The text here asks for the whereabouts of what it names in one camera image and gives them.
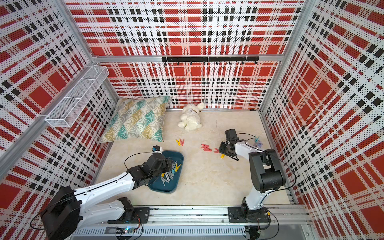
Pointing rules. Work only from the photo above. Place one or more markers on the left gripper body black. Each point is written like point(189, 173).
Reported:
point(165, 167)

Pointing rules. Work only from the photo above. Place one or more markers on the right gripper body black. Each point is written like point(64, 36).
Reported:
point(224, 149)

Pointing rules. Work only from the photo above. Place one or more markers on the teal plastic storage box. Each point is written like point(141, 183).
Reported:
point(157, 185)

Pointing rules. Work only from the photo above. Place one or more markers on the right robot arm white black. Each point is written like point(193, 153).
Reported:
point(267, 175)

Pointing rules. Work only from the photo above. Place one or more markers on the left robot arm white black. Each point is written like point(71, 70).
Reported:
point(70, 210)

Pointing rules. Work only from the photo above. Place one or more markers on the red clothespin flat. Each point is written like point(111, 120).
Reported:
point(206, 148)

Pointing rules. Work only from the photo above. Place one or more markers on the white plush toy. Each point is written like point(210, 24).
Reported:
point(190, 118)

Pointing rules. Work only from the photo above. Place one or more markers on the patterned cushion teal yellow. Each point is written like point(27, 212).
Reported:
point(137, 118)

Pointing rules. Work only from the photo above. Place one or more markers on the green circuit board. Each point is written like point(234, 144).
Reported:
point(125, 231)

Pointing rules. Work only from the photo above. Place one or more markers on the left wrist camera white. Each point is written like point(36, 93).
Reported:
point(157, 149)

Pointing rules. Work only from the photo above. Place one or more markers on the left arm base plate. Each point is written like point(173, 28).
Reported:
point(135, 216)

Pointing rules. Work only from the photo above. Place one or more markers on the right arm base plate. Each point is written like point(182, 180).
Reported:
point(243, 215)

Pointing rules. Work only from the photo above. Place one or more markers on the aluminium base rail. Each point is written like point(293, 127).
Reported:
point(218, 215)

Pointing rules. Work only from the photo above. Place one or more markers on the black hook rail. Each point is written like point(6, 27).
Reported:
point(209, 59)

